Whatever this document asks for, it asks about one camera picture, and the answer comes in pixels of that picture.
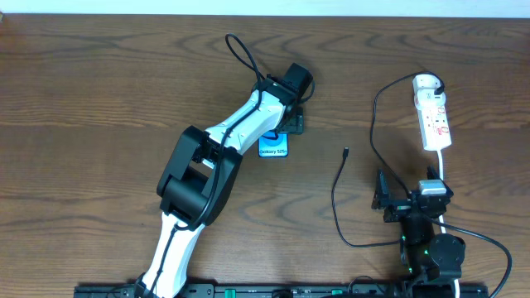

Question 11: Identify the white power strip cord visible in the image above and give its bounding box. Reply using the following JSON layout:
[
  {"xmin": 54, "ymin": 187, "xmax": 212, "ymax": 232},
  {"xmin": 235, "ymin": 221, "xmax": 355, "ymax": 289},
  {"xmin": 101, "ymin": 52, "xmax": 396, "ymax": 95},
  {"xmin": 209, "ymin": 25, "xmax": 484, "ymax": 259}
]
[{"xmin": 436, "ymin": 149, "xmax": 461, "ymax": 298}]

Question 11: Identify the black USB charging cable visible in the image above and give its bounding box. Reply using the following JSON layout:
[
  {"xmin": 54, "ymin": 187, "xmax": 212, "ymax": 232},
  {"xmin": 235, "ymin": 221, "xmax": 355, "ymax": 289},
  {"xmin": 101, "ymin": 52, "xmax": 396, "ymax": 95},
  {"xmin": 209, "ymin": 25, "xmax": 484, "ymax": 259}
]
[{"xmin": 330, "ymin": 70, "xmax": 446, "ymax": 249}]

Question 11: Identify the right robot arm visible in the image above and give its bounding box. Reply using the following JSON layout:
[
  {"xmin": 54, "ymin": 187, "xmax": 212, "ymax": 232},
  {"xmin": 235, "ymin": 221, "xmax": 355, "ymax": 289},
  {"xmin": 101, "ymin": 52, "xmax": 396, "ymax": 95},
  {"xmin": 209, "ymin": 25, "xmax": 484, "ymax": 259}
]
[{"xmin": 372, "ymin": 166, "xmax": 465, "ymax": 297}]

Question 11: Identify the white power strip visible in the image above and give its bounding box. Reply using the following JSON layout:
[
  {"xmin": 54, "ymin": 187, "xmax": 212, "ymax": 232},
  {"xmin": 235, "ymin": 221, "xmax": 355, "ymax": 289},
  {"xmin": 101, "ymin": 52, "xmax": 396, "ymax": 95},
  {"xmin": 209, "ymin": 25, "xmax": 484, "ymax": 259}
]
[{"xmin": 414, "ymin": 89, "xmax": 452, "ymax": 151}]

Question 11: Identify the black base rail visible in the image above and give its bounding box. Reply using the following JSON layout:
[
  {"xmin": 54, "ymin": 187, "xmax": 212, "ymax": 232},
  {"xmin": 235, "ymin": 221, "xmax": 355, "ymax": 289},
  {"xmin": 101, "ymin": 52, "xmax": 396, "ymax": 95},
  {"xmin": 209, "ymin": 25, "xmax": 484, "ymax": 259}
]
[{"xmin": 74, "ymin": 282, "xmax": 489, "ymax": 298}]

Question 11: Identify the blue Galaxy smartphone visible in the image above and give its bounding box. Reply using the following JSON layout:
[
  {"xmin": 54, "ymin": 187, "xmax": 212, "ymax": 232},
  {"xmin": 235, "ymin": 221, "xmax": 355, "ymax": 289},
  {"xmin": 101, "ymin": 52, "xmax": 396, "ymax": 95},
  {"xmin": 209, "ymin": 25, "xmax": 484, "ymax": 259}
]
[{"xmin": 258, "ymin": 131, "xmax": 289, "ymax": 158}]

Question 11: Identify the white USB charger plug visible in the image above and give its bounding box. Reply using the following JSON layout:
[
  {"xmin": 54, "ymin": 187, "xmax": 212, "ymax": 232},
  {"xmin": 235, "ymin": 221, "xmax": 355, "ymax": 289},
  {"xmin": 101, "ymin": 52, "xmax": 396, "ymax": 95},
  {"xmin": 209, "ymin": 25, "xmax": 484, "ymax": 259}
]
[{"xmin": 412, "ymin": 73, "xmax": 445, "ymax": 94}]

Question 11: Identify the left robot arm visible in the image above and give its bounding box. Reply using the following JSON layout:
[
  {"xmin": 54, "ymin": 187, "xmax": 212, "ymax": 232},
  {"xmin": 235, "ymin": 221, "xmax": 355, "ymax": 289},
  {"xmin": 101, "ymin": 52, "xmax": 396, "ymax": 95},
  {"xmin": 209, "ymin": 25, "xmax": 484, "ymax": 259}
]
[{"xmin": 134, "ymin": 77, "xmax": 315, "ymax": 297}]

